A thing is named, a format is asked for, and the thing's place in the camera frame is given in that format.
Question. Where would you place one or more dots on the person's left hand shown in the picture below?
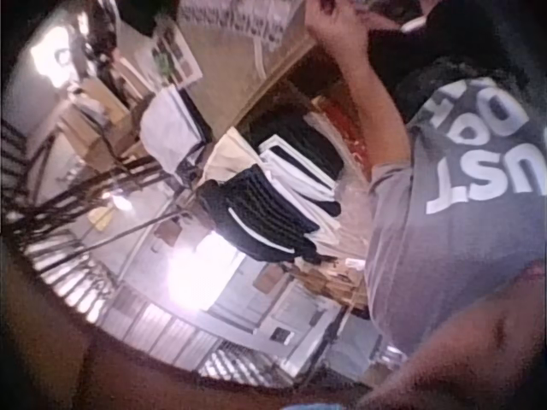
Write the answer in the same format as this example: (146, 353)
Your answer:
(331, 21)

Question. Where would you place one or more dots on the person's left fingers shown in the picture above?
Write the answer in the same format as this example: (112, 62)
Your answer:
(354, 12)

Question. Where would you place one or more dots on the black garment with white stripe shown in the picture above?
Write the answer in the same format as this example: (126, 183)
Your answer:
(431, 42)

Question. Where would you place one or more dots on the black and white patterned cloth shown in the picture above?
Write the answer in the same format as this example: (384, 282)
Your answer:
(235, 17)

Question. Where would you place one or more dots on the red cloth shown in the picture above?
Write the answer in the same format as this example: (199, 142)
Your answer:
(348, 132)

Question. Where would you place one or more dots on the wooden counter with shelf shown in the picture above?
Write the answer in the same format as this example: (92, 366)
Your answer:
(239, 72)

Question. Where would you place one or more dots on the stack of folded clothes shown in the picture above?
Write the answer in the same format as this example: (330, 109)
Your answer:
(299, 162)

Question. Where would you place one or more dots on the printed paper sheet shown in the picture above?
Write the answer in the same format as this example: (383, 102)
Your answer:
(175, 55)

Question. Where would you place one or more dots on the cream folded cloth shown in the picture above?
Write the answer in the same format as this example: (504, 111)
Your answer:
(228, 156)

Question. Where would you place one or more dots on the clear plastic bags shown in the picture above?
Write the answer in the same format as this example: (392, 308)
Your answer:
(354, 213)

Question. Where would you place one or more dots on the white folded garment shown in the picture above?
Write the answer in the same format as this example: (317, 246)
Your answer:
(168, 124)

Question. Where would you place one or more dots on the black ribbed garment white stripes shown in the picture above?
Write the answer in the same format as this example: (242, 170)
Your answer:
(260, 213)

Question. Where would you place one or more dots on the pile of brown cardboard pieces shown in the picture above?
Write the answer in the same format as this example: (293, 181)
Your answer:
(335, 279)

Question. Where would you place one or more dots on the cardboard boxes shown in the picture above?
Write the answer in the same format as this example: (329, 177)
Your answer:
(100, 124)

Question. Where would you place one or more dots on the black metal rack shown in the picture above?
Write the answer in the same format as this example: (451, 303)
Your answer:
(77, 192)

